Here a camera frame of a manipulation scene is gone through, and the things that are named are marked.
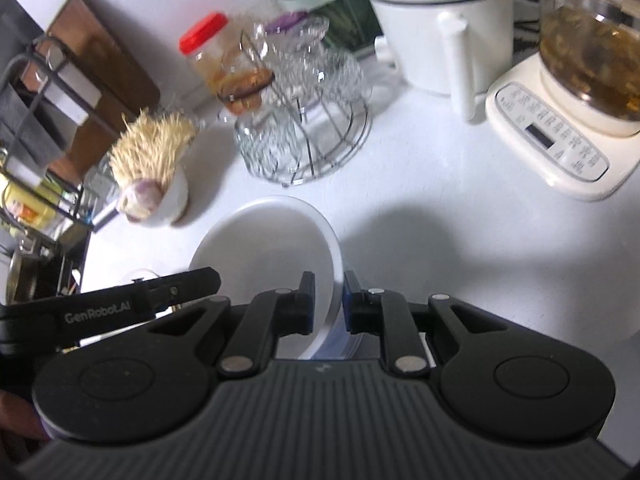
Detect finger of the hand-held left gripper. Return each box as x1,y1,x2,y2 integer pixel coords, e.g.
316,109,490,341
136,267,223,313

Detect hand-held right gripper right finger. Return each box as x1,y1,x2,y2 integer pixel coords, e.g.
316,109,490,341
343,270,508,379

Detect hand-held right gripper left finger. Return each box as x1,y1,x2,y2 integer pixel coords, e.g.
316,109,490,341
148,271,317,380

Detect pale lavender plastic bowl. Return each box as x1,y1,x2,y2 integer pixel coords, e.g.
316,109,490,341
314,310,382,361

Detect white deep plate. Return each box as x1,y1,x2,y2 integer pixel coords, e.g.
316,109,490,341
188,195,344,361

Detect person's left hand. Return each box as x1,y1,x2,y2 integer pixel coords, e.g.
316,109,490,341
0,391,50,442

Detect steel saucepan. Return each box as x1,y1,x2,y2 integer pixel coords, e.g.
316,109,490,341
4,246,57,305

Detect white bowl with vegetables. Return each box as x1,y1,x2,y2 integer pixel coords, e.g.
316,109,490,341
116,169,190,229

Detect cut purple onion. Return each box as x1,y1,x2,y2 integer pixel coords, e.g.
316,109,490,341
117,178,164,222

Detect yellow detergent bottle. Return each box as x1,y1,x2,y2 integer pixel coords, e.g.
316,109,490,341
1,181,62,229

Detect enoki mushroom bunch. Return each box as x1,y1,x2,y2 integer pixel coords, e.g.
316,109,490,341
108,109,198,184

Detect grey patterned towel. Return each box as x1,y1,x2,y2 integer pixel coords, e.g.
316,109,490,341
0,82,72,172

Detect white utensil holder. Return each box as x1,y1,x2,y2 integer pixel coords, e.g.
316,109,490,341
46,66,104,127

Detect wooden cutting board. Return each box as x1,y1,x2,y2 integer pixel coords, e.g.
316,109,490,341
46,0,162,187

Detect clear jar with red lid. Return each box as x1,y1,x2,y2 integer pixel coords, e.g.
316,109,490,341
178,12,274,114

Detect cream kettle base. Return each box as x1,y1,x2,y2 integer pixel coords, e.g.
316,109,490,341
484,51,640,203

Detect white pot with lid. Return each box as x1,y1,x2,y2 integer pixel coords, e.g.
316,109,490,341
356,0,517,123

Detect green chopstick holder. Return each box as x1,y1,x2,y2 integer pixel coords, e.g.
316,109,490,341
272,0,384,50

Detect glass kettle jug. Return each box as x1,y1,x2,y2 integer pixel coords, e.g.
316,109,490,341
538,0,640,124

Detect black wire dish rack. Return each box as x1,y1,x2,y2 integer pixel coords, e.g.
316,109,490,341
0,34,127,233

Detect wire rack of glass cups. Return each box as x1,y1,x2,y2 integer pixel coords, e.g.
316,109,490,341
234,14,374,187

